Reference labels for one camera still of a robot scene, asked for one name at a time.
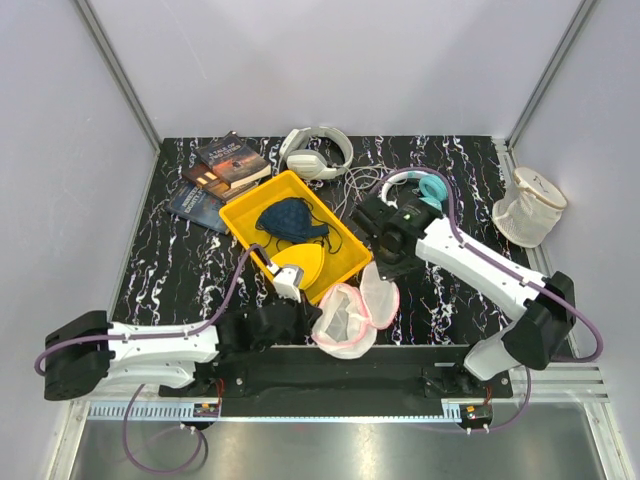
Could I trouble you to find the yellow plastic tray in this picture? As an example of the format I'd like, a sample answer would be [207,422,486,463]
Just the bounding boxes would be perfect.
[220,171,372,304]

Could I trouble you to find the blue bottom book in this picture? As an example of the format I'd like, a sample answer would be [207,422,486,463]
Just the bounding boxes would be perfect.
[165,180,229,235]

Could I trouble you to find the aluminium frame post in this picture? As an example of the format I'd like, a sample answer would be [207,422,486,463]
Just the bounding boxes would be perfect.
[71,0,162,153]
[505,0,600,152]

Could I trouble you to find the Tale of Two Cities book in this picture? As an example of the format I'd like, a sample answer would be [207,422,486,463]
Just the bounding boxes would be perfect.
[196,132,272,188]

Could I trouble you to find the left aluminium frame post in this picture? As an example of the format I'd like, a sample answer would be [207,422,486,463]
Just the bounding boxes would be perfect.
[71,0,162,153]

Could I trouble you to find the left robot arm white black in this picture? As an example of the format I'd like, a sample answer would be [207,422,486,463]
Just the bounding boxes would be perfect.
[35,299,322,401]

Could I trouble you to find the white over-ear headphones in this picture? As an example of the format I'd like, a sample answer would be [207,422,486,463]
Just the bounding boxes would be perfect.
[279,126,354,181]

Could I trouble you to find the white headphone cable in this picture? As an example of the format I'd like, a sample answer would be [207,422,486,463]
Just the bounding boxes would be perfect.
[309,149,401,226]

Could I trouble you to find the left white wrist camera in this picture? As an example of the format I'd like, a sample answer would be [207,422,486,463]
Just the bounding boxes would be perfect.
[267,263,304,303]

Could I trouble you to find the white mesh cylinder laundry bag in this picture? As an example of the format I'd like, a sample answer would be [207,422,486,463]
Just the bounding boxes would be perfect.
[492,167,568,248]

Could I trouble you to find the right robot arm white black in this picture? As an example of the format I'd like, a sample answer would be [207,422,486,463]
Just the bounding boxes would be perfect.
[351,195,576,397]

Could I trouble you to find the white pink mesh laundry bag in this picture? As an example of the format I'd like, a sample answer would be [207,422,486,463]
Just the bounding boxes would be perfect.
[311,262,400,360]

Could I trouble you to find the teal white cat-ear headphones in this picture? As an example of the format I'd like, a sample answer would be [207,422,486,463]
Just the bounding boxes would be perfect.
[379,169,449,212]

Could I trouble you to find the right aluminium frame post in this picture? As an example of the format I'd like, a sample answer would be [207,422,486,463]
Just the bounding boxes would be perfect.
[505,0,600,152]

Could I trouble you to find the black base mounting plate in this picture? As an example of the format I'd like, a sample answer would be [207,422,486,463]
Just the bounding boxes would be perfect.
[158,346,513,411]

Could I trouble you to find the aluminium slotted front rail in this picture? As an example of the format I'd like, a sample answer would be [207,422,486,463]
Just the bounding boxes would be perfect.
[87,400,493,424]

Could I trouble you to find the dark brown middle book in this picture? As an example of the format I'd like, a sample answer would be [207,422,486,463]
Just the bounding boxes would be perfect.
[181,163,259,203]

